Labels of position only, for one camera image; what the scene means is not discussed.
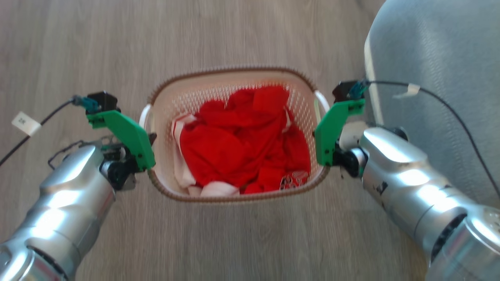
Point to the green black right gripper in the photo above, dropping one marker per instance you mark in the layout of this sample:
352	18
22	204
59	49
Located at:
328	132

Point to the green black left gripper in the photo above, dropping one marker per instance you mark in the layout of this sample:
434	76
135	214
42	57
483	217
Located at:
131	136

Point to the beige plastic laundry basket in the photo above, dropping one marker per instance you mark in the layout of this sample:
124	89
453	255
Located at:
172	101

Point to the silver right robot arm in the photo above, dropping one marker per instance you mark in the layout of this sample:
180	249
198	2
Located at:
406	183

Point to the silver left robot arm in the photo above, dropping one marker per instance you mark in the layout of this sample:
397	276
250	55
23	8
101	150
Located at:
58	203

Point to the red white patterned cloth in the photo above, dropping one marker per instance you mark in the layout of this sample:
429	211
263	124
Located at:
293	180

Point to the red garment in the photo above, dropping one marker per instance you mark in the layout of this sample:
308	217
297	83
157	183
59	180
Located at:
238	144

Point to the grey fabric sofa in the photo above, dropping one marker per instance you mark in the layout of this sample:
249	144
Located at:
437	50

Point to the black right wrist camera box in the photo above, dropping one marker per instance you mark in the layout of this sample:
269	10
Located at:
343	91

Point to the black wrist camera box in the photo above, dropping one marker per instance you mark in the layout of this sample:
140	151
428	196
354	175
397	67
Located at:
343	91
103	102

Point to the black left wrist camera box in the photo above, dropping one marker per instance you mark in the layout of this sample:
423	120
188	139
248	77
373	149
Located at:
103	102

